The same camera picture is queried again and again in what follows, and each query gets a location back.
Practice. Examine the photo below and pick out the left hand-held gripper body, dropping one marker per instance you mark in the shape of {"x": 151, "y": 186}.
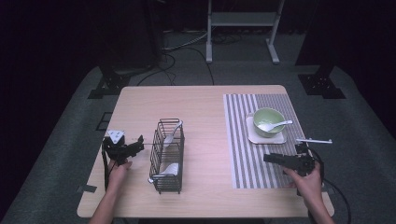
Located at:
{"x": 117, "y": 147}

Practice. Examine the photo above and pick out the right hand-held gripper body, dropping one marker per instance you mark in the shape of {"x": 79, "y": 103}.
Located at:
{"x": 303, "y": 161}

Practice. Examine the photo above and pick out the white soup spoon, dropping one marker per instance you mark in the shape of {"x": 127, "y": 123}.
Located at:
{"x": 269, "y": 126}

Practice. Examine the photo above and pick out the green bowl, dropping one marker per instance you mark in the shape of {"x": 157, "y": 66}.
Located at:
{"x": 263, "y": 116}

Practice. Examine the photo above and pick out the person's right hand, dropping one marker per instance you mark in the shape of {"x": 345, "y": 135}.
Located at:
{"x": 306, "y": 183}

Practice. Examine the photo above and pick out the person's left hand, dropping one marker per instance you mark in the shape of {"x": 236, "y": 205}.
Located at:
{"x": 117, "y": 174}

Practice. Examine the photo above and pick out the white square plate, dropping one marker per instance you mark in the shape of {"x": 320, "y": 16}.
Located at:
{"x": 274, "y": 140}

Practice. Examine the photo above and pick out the grey metal spoon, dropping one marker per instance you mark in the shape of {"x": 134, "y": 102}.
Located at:
{"x": 169, "y": 140}

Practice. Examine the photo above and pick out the grey striped placemat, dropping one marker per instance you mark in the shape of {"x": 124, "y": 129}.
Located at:
{"x": 239, "y": 149}

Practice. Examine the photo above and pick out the white plate in rack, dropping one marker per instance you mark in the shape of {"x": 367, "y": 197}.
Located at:
{"x": 171, "y": 169}

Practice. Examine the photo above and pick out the grey floor tape piece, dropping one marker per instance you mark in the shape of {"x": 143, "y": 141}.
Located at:
{"x": 86, "y": 188}

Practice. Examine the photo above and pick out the white metal stand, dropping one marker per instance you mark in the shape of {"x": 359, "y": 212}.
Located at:
{"x": 243, "y": 18}

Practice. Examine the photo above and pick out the black stand with base plate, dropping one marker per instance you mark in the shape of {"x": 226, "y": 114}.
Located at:
{"x": 322, "y": 85}
{"x": 109, "y": 85}

